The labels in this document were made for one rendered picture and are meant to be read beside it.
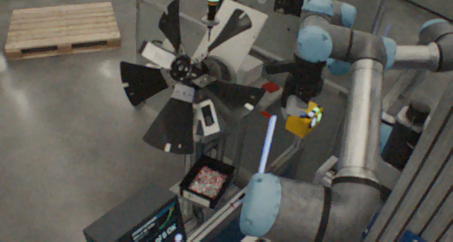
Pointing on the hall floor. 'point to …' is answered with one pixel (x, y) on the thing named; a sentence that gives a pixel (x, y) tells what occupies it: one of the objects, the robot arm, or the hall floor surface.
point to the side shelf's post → (239, 144)
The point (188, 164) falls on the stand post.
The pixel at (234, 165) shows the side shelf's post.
